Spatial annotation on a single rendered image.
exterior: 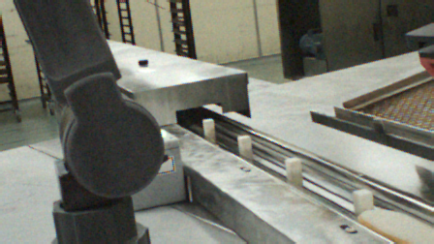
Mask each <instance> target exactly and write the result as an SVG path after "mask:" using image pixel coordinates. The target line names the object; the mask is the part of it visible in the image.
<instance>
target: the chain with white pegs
mask: <svg viewBox="0 0 434 244"><path fill-rule="evenodd" d="M176 120H178V121H180V122H181V123H182V124H184V125H186V126H188V123H187V117H186V111H185V109H182V110H177V111H176ZM202 123H203V129H204V132H201V131H199V130H197V129H195V128H194V127H192V126H189V127H191V128H192V129H194V130H195V131H197V132H201V133H202V134H204V135H205V136H207V137H211V138H212V139H214V140H215V141H217V142H219V143H222V142H220V141H219V140H218V139H216V136H215V130H214V123H213V120H212V119H207V120H203V121H202ZM237 140H238V147H239V151H237V150H234V149H233V148H231V147H230V146H228V145H227V144H225V143H222V144H224V145H225V146H226V147H228V148H230V150H234V151H236V152H237V153H238V154H240V155H242V156H245V157H247V158H249V160H251V161H253V162H256V163H258V164H260V165H262V167H264V168H267V166H265V165H263V164H262V163H261V162H257V161H256V160H254V159H253V152H252V145H251V138H250V137H248V136H243V137H238V138H237ZM286 168H287V176H286V175H284V174H280V173H279V172H278V171H276V170H274V169H272V168H268V169H270V170H272V171H273V172H274V173H276V174H280V175H281V176H283V177H285V178H286V179H287V180H291V181H293V182H294V183H295V184H296V185H298V186H301V187H303V188H305V189H306V190H307V191H309V192H311V193H314V194H316V195H318V196H319V197H320V198H324V199H326V200H328V201H330V202H331V203H332V204H334V205H338V206H339V207H341V208H343V209H344V210H345V211H349V209H348V208H346V207H344V206H343V205H339V204H338V203H336V202H335V201H333V200H331V199H330V198H325V197H324V196H322V195H321V194H319V193H316V192H314V191H312V190H311V189H309V188H307V187H306V186H303V179H302V170H301V162H300V159H298V158H296V157H294V158H290V159H287V160H286ZM353 201H354V210H355V212H354V211H349V212H351V213H352V214H354V215H355V216H357V217H358V216H359V215H360V214H361V213H362V212H364V211H369V210H374V205H373V196H372V193H371V192H370V191H368V190H365V189H363V190H358V191H355V192H353Z"/></svg>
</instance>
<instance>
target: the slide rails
mask: <svg viewBox="0 0 434 244"><path fill-rule="evenodd" d="M185 111H186V117H187V120H188V121H190V122H192V123H194V124H195V125H197V126H201V128H203V123H202V121H203V120H206V119H205V118H203V117H200V116H199V115H197V114H195V113H193V112H191V111H188V110H187V109H185ZM176 123H177V124H178V125H180V126H183V127H185V128H186V129H188V130H189V131H191V132H195V134H197V135H199V136H201V137H204V138H206V139H207V140H209V141H211V142H212V143H215V144H217V145H219V147H221V148H223V149H225V150H227V151H229V152H231V153H232V154H234V155H235V156H237V157H239V158H241V159H243V161H245V162H249V163H250V164H252V165H253V166H255V167H256V168H260V169H261V170H263V171H265V172H267V173H268V174H271V175H273V176H274V177H276V178H277V179H279V180H282V181H284V182H286V183H287V184H288V185H290V186H293V187H294V188H296V189H298V190H300V191H301V192H302V193H305V194H306V195H308V196H310V197H311V198H315V199H317V200H318V201H319V202H321V203H323V204H324V205H327V206H329V207H331V208H332V209H334V210H336V211H338V212H340V213H342V214H344V215H345V216H346V217H348V218H351V219H353V220H354V221H356V222H358V220H357V216H355V215H354V214H352V213H351V212H349V211H345V210H344V209H343V208H341V207H339V206H338V205H334V204H332V203H331V202H330V201H328V200H326V199H324V198H320V197H319V196H318V195H316V194H314V193H311V192H309V191H307V190H306V189H305V188H303V187H301V186H298V185H296V184H295V183H294V182H293V181H291V180H287V179H286V178H285V177H283V176H281V175H280V174H276V173H274V172H273V171H272V170H270V169H268V168H264V167H262V165H260V164H258V163H256V162H253V161H251V160H249V158H247V157H245V156H242V155H240V154H238V153H237V152H236V151H234V150H231V149H230V148H228V147H226V146H225V145H224V144H222V143H219V142H217V141H215V140H214V139H212V138H211V137H207V136H205V135H204V134H202V133H201V132H197V131H195V130H194V129H192V128H191V127H189V126H186V125H184V124H182V123H181V122H180V121H178V120H176ZM214 130H215V135H216V136H218V137H222V138H224V139H225V140H227V141H229V142H230V143H234V144H236V145H237V146H238V140H237V138H238V137H243V136H242V135H240V134H238V133H236V132H232V131H231V130H229V129H227V128H225V127H223V126H219V125H218V124H216V123H214ZM251 145H252V152H253V154H254V155H256V156H259V157H261V158H262V159H264V160H266V161H268V162H271V163H273V164H274V165H275V166H277V167H279V168H282V169H284V170H287V168H286V160H287V159H290V157H287V156H284V155H282V154H280V153H279V152H277V151H274V150H271V149H269V148H267V147H266V146H264V145H261V144H260V143H256V142H255V141H253V140H252V139H251ZM301 170H302V179H303V180H306V181H307V182H309V183H311V184H312V185H314V186H316V187H319V188H321V189H323V190H325V191H326V192H328V193H332V194H333V195H335V196H337V197H339V198H341V199H343V200H344V201H346V202H348V203H350V204H351V205H354V201H353V192H355V191H358V189H357V188H355V187H351V186H349V185H347V184H345V183H344V182H342V181H340V180H336V179H334V178H332V177H331V176H329V175H327V174H323V173H321V172H319V171H317V170H316V169H314V168H310V167H308V166H306V165H305V164H303V163H301ZM373 205H374V210H376V209H384V210H388V211H393V212H400V213H403V214H405V215H408V216H410V217H411V218H413V219H416V220H418V221H419V222H421V223H424V224H426V225H427V226H430V227H432V228H433V229H434V225H432V224H431V223H429V222H427V221H425V220H423V219H420V218H419V217H417V216H415V215H413V214H411V213H407V212H405V211H404V210H402V209H400V208H397V207H396V206H392V205H390V204H389V203H387V202H384V201H383V200H381V199H377V198H375V197H373Z"/></svg>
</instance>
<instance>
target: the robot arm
mask: <svg viewBox="0 0 434 244"><path fill-rule="evenodd" d="M12 1H13V3H14V4H15V8H16V12H17V14H18V15H19V18H20V20H21V22H22V26H23V28H24V30H25V32H26V34H27V36H28V38H29V42H30V44H31V46H32V47H33V49H34V52H35V53H36V58H37V59H38V62H39V64H40V65H41V68H42V72H43V74H44V76H45V78H46V81H47V83H48V87H49V90H50V91H51V93H52V96H53V97H54V101H55V102H56V103H57V104H61V103H64V102H66V106H65V107H64V108H63V110H62V113H61V116H60V120H59V124H58V135H59V137H60V142H61V149H62V154H63V159H62V160H60V161H55V162H54V165H55V174H56V179H57V184H58V188H59V193H60V197H61V199H60V200H56V201H55V202H54V203H53V204H54V205H53V210H52V216H53V221H54V229H55V234H56V237H55V238H54V239H53V240H52V241H51V242H50V243H49V244H151V240H150V234H149V228H146V227H145V226H144V225H142V224H141V223H140V222H136V219H135V214H134V204H133V198H132V197H131V195H133V194H135V193H137V192H139V191H141V190H143V189H144V188H146V186H148V185H149V184H150V183H151V182H152V180H153V179H154V178H155V177H156V176H157V174H158V172H159V170H160V167H161V166H162V164H163V163H164V162H167V161H168V160H169V156H168V155H167V154H166V153H164V150H165V147H164V137H163V134H162V131H161V129H160V126H159V125H158V121H157V120H156V119H155V118H154V116H153V115H152V114H151V113H150V112H149V111H148V110H147V109H146V108H145V107H143V106H141V105H140V104H139V103H138V102H134V101H133V100H131V99H129V98H128V97H127V96H125V95H124V94H122V93H121V91H120V90H119V87H118V85H117V83H116V81H117V80H119V79H121V78H122V75H121V72H120V71H119V68H118V66H117V64H116V62H115V58H114V55H113V53H112V52H111V49H110V47H109V42H108V41H107V39H106V37H105V36H104V32H103V30H102V29H101V26H100V24H99V23H98V20H97V19H98V18H97V17H96V15H95V12H94V11H93V8H92V6H91V2H90V0H12ZM405 35H406V39H407V43H408V46H409V48H414V49H418V58H419V62H420V64H421V65H422V67H423V68H424V69H425V70H426V71H427V72H428V73H429V74H430V75H432V77H433V78H434V45H432V46H428V47H426V48H424V49H420V48H423V45H424V44H428V43H434V23H433V24H427V25H426V26H423V27H421V28H420V29H418V30H415V31H411V32H408V33H407V34H405Z"/></svg>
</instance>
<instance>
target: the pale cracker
mask: <svg viewBox="0 0 434 244"><path fill-rule="evenodd" d="M357 220H358V222H359V223H360V224H362V225H364V226H365V227H367V228H369V229H371V230H374V231H376V232H378V234H380V235H381V236H383V237H386V238H387V239H389V240H391V241H392V242H394V243H395V244H434V229H433V228H432V227H431V226H427V225H426V224H424V223H421V222H419V221H418V220H416V219H413V218H411V217H410V216H408V215H405V214H403V213H400V212H393V211H388V210H384V209H376V210H369V211H364V212H362V213H361V214H360V215H359V216H358V217H357Z"/></svg>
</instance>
